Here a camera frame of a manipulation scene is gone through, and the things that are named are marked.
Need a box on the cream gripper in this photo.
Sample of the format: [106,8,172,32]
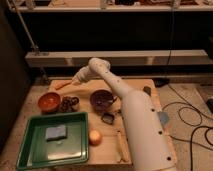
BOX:
[72,66,94,84]

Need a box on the red chili pepper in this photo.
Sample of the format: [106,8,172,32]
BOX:
[54,81,71,90]

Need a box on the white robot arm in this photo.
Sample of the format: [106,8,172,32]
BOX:
[72,58,177,171]

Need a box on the purple bowl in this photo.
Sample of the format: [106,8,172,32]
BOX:
[90,89,116,111]

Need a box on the orange bowl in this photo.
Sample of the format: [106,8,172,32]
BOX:
[37,92,61,113]

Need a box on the dark grapes bunch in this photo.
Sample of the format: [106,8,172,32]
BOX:
[59,96,79,113]

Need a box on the dark rectangular block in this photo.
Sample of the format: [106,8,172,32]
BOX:
[143,86,151,96]

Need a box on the blue sponge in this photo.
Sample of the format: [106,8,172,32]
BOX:
[45,125,67,141]

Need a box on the green plastic tray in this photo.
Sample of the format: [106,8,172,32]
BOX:
[16,112,89,171]

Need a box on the wooden cutting board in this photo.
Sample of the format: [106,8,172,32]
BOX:
[47,78,178,167]

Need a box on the light blue cup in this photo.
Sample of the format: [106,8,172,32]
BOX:
[158,112,170,126]

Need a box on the white shelf rail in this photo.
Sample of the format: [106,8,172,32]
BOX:
[25,50,213,67]

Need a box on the black cable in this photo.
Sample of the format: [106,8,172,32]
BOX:
[161,83,213,171]

